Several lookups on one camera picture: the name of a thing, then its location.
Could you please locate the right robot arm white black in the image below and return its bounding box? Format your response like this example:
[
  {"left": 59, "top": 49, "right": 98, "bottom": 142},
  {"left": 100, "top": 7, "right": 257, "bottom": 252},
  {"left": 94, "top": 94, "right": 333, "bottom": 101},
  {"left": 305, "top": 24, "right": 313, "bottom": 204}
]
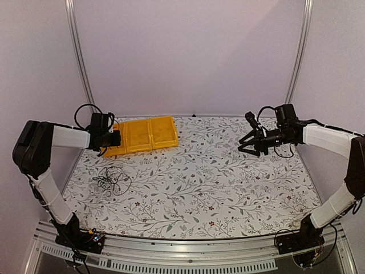
[{"left": 238, "top": 104, "right": 364, "bottom": 249}]

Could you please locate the yellow bin left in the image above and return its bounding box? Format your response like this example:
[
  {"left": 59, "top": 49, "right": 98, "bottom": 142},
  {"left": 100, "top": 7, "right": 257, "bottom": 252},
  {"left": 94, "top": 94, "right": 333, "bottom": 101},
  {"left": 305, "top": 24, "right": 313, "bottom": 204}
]
[{"left": 102, "top": 123, "right": 127, "bottom": 158}]

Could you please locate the left aluminium frame post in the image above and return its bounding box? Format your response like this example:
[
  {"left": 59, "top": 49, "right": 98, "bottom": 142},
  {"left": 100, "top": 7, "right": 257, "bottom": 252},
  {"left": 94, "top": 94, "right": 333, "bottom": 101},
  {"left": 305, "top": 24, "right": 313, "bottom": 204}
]
[{"left": 65, "top": 0, "right": 95, "bottom": 104}]

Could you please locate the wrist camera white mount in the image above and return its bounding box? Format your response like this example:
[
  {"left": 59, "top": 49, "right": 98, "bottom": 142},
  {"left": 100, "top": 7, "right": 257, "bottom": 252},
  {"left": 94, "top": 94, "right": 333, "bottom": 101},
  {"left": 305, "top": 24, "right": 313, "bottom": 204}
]
[
  {"left": 245, "top": 111, "right": 267, "bottom": 137},
  {"left": 108, "top": 112, "right": 120, "bottom": 134}
]

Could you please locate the aluminium frame post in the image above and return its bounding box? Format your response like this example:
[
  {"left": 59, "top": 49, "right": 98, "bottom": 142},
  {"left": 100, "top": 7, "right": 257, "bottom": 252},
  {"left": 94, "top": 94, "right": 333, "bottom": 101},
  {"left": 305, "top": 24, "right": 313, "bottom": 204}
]
[
  {"left": 65, "top": 0, "right": 95, "bottom": 104},
  {"left": 285, "top": 0, "right": 314, "bottom": 103}
]

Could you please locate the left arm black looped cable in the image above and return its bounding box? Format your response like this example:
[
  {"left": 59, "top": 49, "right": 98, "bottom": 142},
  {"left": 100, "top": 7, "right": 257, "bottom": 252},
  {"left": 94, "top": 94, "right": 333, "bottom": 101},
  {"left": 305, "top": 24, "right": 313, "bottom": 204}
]
[{"left": 74, "top": 103, "right": 104, "bottom": 129}]

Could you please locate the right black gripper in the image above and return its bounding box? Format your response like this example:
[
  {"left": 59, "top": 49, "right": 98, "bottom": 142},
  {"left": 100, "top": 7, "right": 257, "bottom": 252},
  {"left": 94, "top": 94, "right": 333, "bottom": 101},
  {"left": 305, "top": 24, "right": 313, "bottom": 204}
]
[{"left": 238, "top": 127, "right": 293, "bottom": 157}]

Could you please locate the aluminium front rail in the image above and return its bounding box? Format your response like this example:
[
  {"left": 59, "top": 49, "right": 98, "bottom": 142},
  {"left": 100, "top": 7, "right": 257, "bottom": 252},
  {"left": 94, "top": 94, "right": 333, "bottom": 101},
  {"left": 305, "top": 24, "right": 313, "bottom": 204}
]
[{"left": 25, "top": 222, "right": 358, "bottom": 273}]

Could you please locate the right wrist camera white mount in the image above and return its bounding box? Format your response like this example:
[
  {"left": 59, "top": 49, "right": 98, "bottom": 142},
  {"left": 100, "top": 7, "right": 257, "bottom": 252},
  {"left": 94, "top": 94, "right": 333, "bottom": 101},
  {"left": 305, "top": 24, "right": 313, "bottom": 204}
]
[{"left": 245, "top": 111, "right": 267, "bottom": 137}]

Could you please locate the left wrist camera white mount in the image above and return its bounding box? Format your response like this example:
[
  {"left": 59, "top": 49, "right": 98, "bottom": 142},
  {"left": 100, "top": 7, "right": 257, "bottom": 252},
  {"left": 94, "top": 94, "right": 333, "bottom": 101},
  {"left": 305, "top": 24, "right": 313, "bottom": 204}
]
[{"left": 108, "top": 112, "right": 120, "bottom": 134}]

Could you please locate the floral patterned table mat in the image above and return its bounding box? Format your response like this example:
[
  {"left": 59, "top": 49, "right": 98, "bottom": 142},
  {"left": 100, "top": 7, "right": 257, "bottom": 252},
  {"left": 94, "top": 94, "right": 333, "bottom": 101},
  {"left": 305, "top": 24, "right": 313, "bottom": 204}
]
[{"left": 63, "top": 117, "right": 321, "bottom": 239}]

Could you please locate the right aluminium frame post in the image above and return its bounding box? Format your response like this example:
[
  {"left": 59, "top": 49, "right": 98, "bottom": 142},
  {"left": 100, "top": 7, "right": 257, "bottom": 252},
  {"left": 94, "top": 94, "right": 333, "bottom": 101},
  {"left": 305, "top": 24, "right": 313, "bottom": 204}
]
[{"left": 285, "top": 0, "right": 314, "bottom": 103}]

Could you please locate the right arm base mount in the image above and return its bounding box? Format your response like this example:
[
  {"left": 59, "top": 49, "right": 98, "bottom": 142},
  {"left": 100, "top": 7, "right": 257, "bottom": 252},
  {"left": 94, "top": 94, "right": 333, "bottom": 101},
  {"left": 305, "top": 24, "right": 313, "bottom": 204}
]
[{"left": 274, "top": 225, "right": 325, "bottom": 268}]

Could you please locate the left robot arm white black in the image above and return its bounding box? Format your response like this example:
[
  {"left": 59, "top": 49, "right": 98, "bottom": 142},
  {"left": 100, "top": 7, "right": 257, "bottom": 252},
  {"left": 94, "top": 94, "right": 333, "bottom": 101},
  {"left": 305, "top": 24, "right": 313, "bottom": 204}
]
[{"left": 12, "top": 112, "right": 121, "bottom": 248}]

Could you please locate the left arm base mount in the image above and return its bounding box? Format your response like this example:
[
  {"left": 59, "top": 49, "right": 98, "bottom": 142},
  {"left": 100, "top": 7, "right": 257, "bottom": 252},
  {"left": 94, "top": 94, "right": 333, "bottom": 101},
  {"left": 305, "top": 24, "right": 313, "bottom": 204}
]
[{"left": 51, "top": 213, "right": 105, "bottom": 254}]

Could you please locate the dark cable bundle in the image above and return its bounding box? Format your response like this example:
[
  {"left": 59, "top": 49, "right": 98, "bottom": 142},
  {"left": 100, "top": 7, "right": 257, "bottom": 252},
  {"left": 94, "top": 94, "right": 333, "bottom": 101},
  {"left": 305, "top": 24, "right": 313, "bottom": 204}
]
[{"left": 91, "top": 165, "right": 132, "bottom": 197}]

